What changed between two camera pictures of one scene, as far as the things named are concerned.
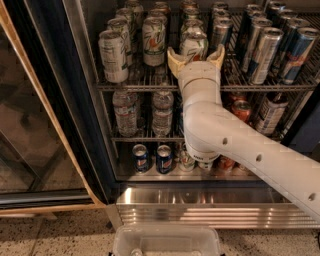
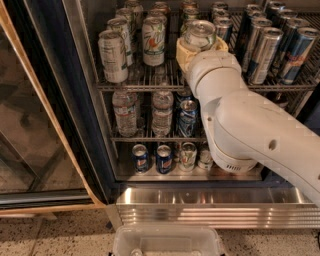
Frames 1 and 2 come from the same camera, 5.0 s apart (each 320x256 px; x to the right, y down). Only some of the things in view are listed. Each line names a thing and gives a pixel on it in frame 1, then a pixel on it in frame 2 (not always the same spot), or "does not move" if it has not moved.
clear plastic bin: [166, 240] does not move
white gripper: [196, 71] → [210, 64]
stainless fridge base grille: [226, 207] does not move
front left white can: [113, 56] does not move
